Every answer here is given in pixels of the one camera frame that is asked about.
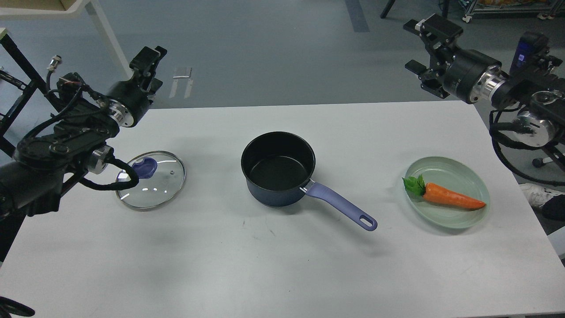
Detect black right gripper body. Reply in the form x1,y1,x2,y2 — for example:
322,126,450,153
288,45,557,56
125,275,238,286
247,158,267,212
442,49,503,104

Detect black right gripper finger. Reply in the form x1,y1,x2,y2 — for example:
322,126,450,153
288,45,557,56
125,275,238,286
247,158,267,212
403,14,463,58
404,60,450,99

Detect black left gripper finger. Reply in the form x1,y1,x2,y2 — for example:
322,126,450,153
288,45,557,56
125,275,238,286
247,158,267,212
148,46,168,95
129,46,162,87

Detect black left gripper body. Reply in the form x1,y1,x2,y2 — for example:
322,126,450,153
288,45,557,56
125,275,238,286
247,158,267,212
106,79,153,128

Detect glass lid with purple knob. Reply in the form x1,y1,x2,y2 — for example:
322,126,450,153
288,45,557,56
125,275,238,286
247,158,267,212
115,151,186,211

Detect blue saucepan with handle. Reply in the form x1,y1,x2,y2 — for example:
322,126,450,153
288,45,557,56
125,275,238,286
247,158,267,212
241,131,378,231

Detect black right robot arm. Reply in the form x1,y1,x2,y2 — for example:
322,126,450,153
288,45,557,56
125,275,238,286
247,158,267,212
403,14,564,186

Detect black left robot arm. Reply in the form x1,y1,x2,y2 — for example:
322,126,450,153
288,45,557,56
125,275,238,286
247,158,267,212
0,46,167,260

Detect pale green plate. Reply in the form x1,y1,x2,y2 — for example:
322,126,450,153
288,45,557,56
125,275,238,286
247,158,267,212
403,156,490,230

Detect metal cart with wheels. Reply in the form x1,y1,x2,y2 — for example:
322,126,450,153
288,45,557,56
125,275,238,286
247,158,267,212
461,0,564,23

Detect orange toy carrot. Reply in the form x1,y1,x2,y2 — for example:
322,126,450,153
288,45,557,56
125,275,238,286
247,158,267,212
402,175,486,211

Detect black metal stand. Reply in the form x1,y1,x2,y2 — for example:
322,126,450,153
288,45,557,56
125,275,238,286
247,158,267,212
0,28,62,158

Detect white shoe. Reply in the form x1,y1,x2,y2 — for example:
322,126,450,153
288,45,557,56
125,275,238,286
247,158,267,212
519,183,564,209

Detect white table frame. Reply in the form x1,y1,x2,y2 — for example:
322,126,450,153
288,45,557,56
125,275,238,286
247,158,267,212
1,0,141,96

